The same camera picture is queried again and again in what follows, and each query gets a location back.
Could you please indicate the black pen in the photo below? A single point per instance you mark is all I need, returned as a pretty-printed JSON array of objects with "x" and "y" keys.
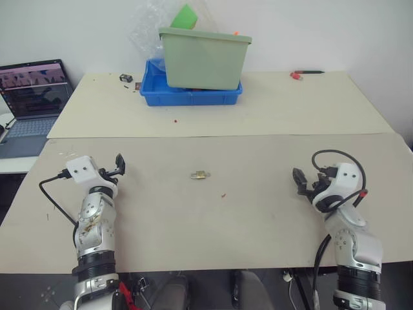
[{"x": 311, "y": 71}]

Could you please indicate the small black clip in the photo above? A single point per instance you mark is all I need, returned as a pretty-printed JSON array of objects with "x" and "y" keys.
[{"x": 126, "y": 77}]

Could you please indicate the pale green plastic bin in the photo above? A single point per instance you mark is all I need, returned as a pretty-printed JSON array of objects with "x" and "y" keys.
[{"x": 203, "y": 59}]

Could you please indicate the grey laptop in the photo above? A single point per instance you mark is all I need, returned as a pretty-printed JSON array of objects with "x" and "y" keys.
[{"x": 32, "y": 97}]

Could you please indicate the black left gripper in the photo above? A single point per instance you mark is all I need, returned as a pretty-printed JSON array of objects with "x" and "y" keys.
[{"x": 108, "y": 179}]

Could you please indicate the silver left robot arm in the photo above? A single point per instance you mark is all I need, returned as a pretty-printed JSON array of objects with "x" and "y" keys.
[{"x": 93, "y": 226}]

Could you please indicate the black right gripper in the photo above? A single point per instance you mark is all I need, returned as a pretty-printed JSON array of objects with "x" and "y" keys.
[{"x": 321, "y": 184}]

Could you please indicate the clear plastic bag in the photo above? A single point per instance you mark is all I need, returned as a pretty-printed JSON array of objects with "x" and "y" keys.
[{"x": 145, "y": 35}]

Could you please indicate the green foam block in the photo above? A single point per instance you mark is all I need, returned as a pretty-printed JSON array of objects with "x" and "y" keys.
[{"x": 184, "y": 17}]

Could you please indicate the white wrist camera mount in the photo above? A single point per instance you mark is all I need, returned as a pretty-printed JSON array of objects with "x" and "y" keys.
[
  {"x": 343, "y": 181},
  {"x": 81, "y": 169}
]

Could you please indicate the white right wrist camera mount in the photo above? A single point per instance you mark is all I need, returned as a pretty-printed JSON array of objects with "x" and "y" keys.
[{"x": 343, "y": 181}]

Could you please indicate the beige cardboard sheet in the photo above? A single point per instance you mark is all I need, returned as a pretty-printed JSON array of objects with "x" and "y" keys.
[
  {"x": 274, "y": 109},
  {"x": 200, "y": 226}
]

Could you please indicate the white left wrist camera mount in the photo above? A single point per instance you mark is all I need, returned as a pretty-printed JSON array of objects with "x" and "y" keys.
[{"x": 81, "y": 169}]

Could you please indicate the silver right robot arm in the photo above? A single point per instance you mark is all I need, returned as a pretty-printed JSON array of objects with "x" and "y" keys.
[{"x": 355, "y": 245}]

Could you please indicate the blue plastic tray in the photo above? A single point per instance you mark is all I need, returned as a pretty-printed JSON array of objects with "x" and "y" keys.
[{"x": 155, "y": 87}]

